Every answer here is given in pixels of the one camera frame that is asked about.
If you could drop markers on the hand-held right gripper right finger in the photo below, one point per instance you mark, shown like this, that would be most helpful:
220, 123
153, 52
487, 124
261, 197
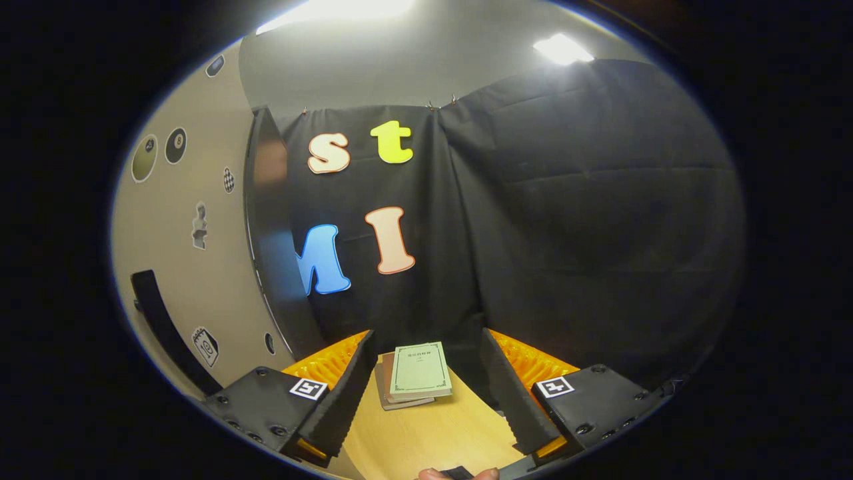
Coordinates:
513, 400

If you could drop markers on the black backdrop cloth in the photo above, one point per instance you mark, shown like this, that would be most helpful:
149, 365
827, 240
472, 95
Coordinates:
566, 233

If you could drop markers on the green notebook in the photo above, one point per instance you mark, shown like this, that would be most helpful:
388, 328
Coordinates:
420, 370

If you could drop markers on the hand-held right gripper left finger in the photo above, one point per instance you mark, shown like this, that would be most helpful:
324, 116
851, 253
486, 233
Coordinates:
346, 400

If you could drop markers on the beige cabinet door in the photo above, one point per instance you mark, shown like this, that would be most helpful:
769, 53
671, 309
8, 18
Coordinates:
226, 286

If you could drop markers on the narrow ceiling light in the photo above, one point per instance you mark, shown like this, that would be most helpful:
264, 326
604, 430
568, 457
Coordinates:
563, 50

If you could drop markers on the large ceiling light panel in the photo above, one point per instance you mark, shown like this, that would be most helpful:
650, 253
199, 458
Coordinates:
340, 10

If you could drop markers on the brown book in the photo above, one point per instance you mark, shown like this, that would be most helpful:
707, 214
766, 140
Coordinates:
386, 376

